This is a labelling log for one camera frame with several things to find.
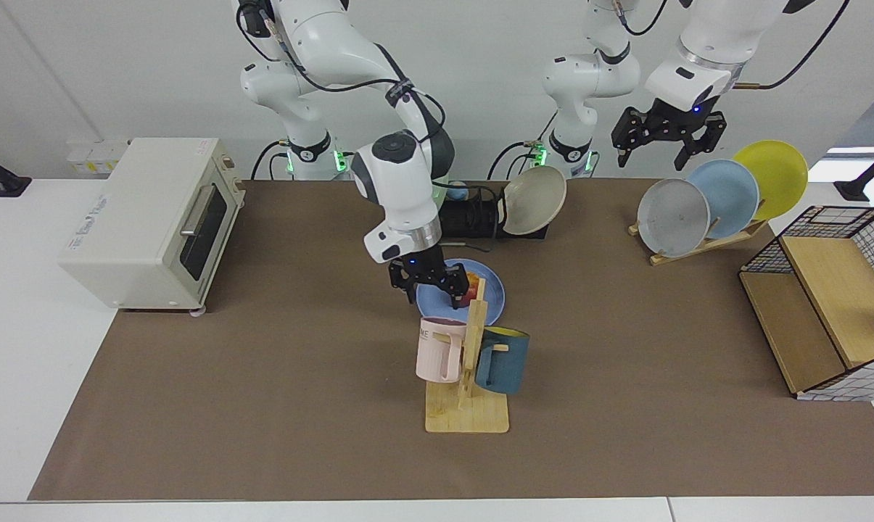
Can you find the red yellow apple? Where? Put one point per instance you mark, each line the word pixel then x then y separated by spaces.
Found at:
pixel 473 291

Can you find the light blue plate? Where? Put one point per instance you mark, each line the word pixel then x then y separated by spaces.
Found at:
pixel 730 192

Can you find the grey plate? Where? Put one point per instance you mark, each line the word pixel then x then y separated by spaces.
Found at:
pixel 672 217

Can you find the black dish rack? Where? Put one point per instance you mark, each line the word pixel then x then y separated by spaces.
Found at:
pixel 473 217

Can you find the yellow plate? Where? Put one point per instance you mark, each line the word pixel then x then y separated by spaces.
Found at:
pixel 774 174

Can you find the wooden plate rack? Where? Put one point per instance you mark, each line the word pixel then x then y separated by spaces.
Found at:
pixel 705 246

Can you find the beige plate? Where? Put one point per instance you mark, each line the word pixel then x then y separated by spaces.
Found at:
pixel 534 199

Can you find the pink cup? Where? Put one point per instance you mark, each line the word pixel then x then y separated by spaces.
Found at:
pixel 436 355

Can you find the small blue round thing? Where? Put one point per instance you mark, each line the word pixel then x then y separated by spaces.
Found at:
pixel 458 191

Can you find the dark blue cup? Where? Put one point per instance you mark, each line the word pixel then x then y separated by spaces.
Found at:
pixel 505 366

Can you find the wooden cup stand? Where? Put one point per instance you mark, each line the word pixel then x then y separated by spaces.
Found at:
pixel 469 413

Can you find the brown table cloth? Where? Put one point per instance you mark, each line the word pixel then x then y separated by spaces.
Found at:
pixel 262 435

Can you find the pale toaster oven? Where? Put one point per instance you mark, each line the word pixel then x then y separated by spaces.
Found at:
pixel 132 232

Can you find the black camera stand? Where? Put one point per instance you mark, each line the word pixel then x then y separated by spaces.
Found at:
pixel 861 185
pixel 1 181

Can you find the white wall power strip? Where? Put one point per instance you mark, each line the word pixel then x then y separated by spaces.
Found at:
pixel 92 159

